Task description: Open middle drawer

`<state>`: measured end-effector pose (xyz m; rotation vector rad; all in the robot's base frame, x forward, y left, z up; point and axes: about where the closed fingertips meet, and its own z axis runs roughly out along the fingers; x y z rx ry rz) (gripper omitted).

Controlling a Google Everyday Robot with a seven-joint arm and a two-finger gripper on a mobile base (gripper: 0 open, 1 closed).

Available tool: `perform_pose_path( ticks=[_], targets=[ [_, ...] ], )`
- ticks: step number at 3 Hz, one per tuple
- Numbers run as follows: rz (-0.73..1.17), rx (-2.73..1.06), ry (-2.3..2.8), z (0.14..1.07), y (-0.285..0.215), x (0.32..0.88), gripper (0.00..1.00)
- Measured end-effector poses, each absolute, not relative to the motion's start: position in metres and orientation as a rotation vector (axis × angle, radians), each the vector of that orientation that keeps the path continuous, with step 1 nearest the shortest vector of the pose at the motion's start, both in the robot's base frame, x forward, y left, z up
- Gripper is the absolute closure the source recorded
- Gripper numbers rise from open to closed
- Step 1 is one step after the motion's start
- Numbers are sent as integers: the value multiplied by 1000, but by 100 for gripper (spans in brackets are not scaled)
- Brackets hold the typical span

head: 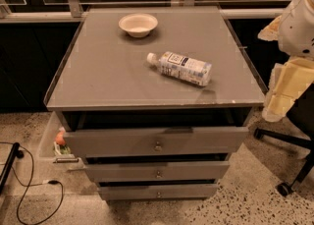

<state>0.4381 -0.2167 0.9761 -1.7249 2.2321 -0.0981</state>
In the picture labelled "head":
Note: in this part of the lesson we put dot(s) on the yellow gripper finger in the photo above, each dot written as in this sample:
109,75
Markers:
270,32
287,83

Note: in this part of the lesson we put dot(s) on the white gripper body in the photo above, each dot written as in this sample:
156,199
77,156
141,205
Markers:
296,28

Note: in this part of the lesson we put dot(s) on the grey drawer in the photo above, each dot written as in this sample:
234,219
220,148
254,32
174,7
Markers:
158,192
155,141
164,171

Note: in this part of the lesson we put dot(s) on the grey drawer cabinet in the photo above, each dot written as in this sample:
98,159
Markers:
106,83

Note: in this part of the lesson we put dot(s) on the grey bottom drawer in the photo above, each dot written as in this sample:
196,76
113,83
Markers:
158,192

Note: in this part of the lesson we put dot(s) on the grey top drawer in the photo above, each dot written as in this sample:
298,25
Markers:
155,141

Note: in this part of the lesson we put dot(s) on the black office chair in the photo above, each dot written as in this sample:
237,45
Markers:
301,115

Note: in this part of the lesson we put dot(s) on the plastic water bottle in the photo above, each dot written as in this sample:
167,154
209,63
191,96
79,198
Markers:
181,67

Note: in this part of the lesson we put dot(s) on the white paper bowl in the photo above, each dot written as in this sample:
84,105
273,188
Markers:
138,25

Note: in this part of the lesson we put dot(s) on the orange toy in bin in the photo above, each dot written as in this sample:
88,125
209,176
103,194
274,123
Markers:
60,137

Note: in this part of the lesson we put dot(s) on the clear plastic storage bin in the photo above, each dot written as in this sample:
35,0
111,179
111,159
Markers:
49,152

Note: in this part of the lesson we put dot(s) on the black stand leg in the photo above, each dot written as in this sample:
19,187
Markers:
8,165

